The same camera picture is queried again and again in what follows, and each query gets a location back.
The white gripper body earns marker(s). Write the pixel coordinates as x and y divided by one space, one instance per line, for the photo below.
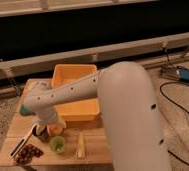
49 117

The green cup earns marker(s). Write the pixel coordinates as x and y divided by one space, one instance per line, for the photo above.
57 144

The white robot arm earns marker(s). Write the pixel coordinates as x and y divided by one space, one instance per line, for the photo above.
130 114

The yellow plastic tray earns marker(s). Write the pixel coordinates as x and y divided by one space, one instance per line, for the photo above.
84 110

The green sponge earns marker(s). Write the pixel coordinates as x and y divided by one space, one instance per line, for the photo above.
25 112

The bunch of red grapes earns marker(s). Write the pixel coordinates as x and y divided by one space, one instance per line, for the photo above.
26 154

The small wooden table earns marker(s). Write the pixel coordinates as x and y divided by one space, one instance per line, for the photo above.
96 148

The blue power adapter box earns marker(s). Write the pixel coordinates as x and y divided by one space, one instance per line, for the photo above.
177 74

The white handled dish brush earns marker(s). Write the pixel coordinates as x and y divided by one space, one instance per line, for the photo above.
22 142

